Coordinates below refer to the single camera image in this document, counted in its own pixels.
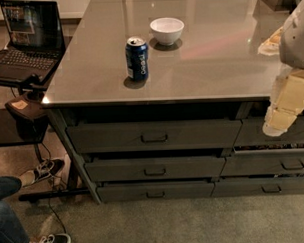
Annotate white ceramic bowl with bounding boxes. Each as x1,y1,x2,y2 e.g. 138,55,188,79
150,18,185,45

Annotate black open laptop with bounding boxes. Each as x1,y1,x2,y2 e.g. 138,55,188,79
0,0,65,84

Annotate black floor cable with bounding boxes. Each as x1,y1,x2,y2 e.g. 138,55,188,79
41,141,76,243

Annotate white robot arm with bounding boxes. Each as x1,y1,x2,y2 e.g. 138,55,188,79
258,0,304,136

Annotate black sneaker upper foot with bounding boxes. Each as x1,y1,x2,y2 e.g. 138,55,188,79
20,159,64,187

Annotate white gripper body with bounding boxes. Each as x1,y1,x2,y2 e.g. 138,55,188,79
270,68,304,116

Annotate blue jeans upper leg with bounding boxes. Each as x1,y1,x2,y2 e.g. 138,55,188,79
0,176,22,201

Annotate black laptop stand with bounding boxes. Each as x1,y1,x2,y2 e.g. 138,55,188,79
0,83,89,203

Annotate black device with note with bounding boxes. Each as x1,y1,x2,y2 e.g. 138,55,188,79
5,93,47,122

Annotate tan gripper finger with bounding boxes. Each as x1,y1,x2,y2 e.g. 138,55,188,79
258,27,283,56
262,106,303,137

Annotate blue soda can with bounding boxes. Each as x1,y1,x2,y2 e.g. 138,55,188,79
125,36,148,81

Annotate grey drawer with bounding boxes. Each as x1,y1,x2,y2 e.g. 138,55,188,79
212,177,304,197
84,156,225,182
96,181,214,202
221,148,304,177
66,119,241,153
235,116,304,147

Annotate blue jeans leg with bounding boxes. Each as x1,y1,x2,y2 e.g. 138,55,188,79
0,201,30,243
0,176,22,201

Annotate blue jeans lower leg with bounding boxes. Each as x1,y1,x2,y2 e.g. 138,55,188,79
0,201,30,243

